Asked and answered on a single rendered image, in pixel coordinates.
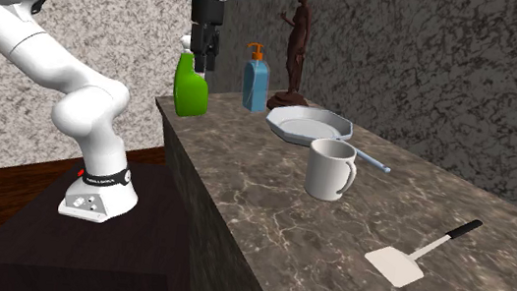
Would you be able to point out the dark robot stand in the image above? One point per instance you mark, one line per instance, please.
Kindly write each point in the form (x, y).
(98, 248)

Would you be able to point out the blue soap dispenser orange pump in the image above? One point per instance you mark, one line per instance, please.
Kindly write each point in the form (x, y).
(255, 84)

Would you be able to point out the green spray bottle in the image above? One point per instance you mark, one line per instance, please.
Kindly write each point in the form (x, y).
(191, 89)

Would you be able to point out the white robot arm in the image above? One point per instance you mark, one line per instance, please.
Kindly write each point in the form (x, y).
(83, 112)

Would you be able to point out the pale blue frying pan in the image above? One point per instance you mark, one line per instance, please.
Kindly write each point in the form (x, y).
(309, 125)

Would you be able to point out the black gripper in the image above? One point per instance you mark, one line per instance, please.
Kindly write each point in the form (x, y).
(207, 13)

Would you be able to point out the brown human figure statue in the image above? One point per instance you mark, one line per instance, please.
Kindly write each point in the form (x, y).
(298, 38)

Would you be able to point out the white mug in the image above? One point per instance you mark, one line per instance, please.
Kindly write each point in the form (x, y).
(328, 169)

